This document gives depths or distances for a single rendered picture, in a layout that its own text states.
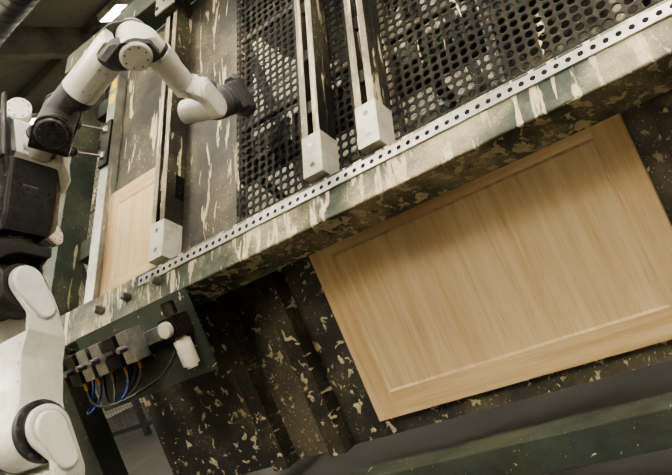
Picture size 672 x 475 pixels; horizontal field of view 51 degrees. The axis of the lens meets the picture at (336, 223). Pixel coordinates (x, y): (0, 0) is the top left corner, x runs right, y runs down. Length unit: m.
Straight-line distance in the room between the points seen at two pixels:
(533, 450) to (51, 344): 1.14
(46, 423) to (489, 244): 1.11
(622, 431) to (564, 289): 0.36
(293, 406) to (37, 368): 0.78
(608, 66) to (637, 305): 0.57
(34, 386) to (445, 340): 1.01
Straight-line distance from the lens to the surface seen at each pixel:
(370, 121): 1.69
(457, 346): 1.89
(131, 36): 1.78
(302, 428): 2.24
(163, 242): 2.11
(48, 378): 1.85
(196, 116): 1.93
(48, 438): 1.77
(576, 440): 1.65
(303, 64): 1.98
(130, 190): 2.48
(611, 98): 1.49
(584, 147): 1.71
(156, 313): 2.08
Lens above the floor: 0.69
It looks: 3 degrees up
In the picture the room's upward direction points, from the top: 23 degrees counter-clockwise
